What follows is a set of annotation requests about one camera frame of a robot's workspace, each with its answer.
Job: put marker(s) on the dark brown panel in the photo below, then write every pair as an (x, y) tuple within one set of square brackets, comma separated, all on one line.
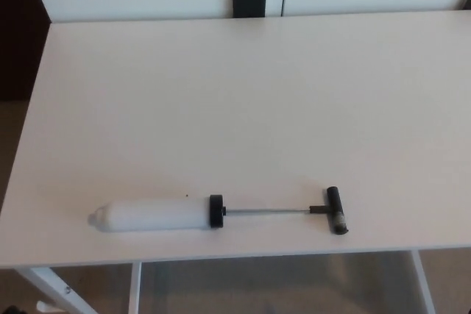
[(18, 27)]

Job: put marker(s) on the white metal desk leg frame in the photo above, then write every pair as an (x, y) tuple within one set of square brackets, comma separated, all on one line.
[(135, 292), (423, 284)]

